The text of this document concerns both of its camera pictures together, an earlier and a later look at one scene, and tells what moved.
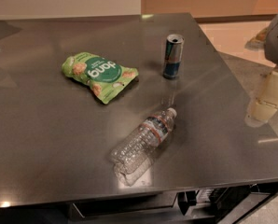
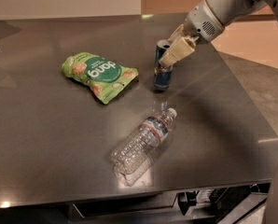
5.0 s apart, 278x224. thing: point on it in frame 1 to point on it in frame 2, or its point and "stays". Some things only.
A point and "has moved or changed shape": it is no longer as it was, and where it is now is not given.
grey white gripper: (277, 41) to (201, 24)
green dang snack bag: (104, 77) stays
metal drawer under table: (140, 205) stays
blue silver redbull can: (173, 56) has moved or changed shape
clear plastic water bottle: (132, 153) stays
